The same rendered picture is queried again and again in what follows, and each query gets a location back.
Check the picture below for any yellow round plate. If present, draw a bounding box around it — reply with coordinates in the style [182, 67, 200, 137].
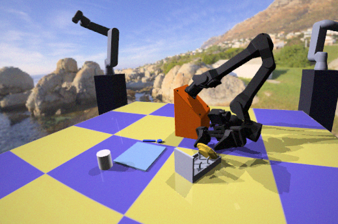
[197, 143, 218, 159]

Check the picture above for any light blue flat mat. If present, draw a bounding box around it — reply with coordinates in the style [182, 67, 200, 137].
[113, 142, 166, 172]

